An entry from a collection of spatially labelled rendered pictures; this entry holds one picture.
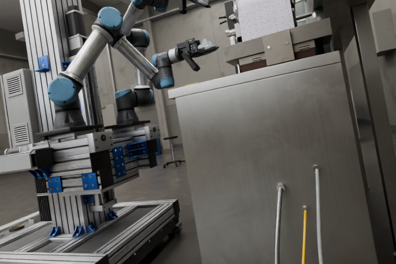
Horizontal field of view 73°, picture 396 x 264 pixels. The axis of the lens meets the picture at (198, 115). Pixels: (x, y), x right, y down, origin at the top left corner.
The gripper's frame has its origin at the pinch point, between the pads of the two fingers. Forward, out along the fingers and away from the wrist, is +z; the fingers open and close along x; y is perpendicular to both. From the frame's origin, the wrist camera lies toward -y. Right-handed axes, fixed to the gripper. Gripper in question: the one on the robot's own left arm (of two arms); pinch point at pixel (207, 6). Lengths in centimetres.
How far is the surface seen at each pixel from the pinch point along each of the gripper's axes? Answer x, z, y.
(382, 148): 5, 106, -22
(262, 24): -8.1, 34.2, 1.9
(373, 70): 5, 85, 6
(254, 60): -27, 44, -15
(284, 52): -30, 53, -7
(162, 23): 737, -534, -15
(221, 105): -34, 43, -36
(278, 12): -8.1, 38.1, 9.2
